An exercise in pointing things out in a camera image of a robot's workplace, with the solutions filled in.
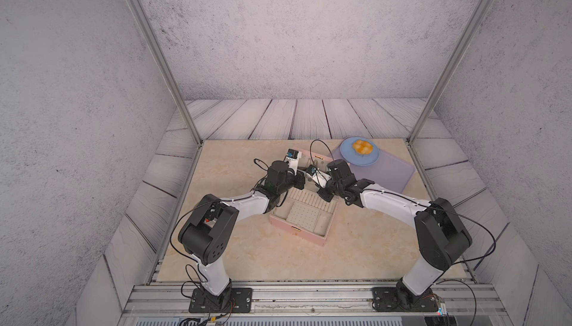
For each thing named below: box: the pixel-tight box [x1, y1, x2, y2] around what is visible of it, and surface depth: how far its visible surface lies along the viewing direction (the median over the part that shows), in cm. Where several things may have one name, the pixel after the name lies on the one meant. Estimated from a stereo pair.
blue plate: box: [339, 136, 381, 166], surface depth 117 cm
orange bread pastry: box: [353, 139, 374, 155], surface depth 117 cm
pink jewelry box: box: [268, 149, 339, 247], surface depth 86 cm
